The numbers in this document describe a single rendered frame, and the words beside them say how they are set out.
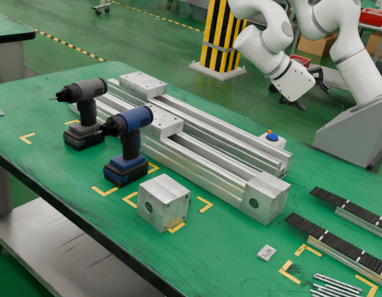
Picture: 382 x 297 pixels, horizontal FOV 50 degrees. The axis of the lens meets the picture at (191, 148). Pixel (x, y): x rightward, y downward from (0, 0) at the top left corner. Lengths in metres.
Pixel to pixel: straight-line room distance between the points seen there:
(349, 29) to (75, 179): 1.08
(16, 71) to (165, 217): 1.89
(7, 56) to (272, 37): 1.85
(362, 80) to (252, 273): 0.90
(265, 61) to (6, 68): 1.83
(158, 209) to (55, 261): 0.83
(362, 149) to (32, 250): 1.34
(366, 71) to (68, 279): 1.36
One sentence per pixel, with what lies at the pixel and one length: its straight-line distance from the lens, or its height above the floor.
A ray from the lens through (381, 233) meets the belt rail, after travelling 1.30.
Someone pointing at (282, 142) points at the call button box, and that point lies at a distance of 1.48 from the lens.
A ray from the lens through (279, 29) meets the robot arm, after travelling 1.18.
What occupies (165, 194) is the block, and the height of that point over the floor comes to 0.87.
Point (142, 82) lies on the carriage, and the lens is 1.61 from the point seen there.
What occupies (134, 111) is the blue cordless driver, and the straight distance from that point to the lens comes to 1.15.
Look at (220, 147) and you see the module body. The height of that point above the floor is 0.82.
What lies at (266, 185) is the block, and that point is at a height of 0.87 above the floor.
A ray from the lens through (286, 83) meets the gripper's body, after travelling 1.29.
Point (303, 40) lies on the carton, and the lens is 6.35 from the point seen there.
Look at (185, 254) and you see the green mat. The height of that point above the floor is 0.78.
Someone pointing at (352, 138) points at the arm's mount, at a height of 0.87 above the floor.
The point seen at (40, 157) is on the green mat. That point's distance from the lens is 1.35.
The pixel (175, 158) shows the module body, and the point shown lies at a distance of 1.28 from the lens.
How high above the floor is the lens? 1.49
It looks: 29 degrees down
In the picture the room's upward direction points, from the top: 9 degrees clockwise
